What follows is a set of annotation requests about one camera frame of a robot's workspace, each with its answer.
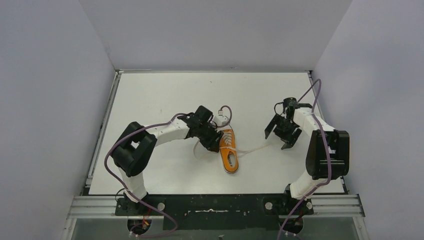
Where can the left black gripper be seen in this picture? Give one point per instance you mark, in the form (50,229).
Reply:
(211,138)

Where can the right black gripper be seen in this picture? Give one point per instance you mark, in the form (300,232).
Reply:
(277,120)

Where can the cream shoelace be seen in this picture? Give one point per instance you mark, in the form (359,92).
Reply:
(238,150)

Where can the orange canvas sneaker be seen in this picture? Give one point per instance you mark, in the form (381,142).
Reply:
(228,152)

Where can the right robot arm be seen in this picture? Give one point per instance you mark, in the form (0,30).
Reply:
(295,193)

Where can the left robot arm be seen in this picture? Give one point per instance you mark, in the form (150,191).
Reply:
(132,151)

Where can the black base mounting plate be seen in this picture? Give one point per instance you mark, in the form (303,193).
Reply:
(217,211)

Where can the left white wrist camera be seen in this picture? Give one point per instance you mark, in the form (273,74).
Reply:
(220,119)

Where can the aluminium right table rail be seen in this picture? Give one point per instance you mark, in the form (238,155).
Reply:
(318,99)

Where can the aluminium front rail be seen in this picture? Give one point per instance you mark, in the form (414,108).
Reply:
(324,206)

